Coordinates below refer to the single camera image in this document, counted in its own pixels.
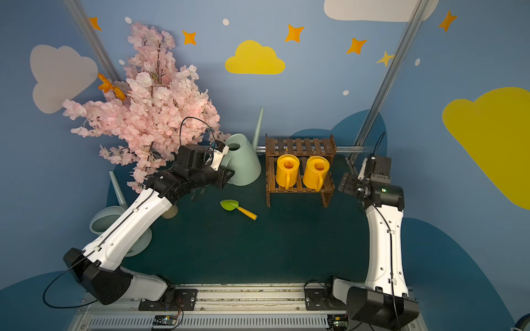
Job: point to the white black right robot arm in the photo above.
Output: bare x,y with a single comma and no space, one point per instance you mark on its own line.
384,298

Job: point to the aluminium front frame rail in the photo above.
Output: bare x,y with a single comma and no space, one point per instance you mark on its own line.
221,307

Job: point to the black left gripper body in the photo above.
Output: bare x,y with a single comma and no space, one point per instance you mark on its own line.
226,176

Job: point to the large mint green watering can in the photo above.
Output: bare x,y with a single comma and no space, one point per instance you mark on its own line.
107,217

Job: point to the white flowers in pot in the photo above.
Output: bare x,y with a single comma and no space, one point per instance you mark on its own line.
171,212

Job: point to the small mint green watering can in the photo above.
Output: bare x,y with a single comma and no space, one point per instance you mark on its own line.
242,157

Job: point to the green trowel yellow handle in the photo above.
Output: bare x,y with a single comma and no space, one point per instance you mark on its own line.
231,205

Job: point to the pink blossom artificial tree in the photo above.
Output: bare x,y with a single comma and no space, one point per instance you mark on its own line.
157,109

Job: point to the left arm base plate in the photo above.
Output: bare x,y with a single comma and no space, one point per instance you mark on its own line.
174,299

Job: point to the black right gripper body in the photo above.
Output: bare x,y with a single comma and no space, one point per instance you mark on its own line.
348,184

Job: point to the aluminium frame rail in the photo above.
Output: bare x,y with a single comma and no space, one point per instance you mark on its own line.
314,150
221,307

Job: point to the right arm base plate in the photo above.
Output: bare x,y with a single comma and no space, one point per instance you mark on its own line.
315,299

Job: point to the aluminium back frame rail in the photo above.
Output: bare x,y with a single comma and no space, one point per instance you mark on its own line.
314,150

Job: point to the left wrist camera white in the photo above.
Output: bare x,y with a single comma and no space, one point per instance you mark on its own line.
220,149

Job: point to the aluminium right floor rail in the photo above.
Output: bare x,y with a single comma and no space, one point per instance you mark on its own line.
352,167

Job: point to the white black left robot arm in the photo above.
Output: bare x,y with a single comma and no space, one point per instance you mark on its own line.
97,267

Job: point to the brown wooden slatted shelf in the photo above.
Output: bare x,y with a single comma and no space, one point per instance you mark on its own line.
271,166

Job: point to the yellow watering can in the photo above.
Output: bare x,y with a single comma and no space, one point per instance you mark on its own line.
315,172
287,171

